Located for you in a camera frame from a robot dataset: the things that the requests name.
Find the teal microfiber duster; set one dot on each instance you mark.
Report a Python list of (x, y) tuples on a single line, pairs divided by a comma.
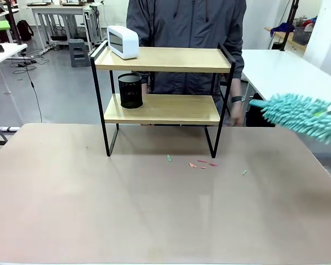
[(292, 113)]

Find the white digital alarm clock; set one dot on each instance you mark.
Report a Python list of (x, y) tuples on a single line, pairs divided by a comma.
[(127, 41)]

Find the black mesh pen cup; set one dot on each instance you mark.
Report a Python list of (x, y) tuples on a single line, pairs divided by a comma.
[(130, 91)]

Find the person's left forearm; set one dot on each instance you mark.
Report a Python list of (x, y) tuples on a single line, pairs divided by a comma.
[(236, 87)]

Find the two-tier wooden metal shelf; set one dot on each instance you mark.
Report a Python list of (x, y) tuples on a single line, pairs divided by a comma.
[(160, 59)]

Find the person's left hand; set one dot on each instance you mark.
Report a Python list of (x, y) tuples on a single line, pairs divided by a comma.
[(237, 114)]

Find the small white table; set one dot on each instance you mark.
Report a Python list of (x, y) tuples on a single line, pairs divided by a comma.
[(5, 53)]

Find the black pole with clamp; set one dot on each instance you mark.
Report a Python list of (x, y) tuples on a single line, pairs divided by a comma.
[(14, 25)]

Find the black backpack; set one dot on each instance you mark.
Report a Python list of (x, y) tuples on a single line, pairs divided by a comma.
[(24, 30)]

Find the wooden top white desk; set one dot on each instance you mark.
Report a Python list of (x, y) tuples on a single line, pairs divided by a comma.
[(58, 7)]

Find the white power strip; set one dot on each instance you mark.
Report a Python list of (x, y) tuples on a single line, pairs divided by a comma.
[(9, 128)]

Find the large white table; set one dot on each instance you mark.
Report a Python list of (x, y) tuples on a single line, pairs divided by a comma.
[(264, 69)]

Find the grey plastic step stool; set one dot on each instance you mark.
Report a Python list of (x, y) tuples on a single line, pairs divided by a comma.
[(79, 52)]

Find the wooden side table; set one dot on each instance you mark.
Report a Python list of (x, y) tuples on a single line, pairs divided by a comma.
[(281, 36)]

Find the black stand pole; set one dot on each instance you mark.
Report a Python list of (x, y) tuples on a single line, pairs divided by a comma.
[(289, 25)]

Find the blue cloth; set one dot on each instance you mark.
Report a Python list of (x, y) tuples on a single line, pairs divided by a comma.
[(282, 27)]

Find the black wrist watch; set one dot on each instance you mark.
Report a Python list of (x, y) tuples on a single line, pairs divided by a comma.
[(236, 98)]

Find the person in grey jacket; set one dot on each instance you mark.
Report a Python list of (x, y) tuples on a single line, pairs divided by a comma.
[(182, 27)]

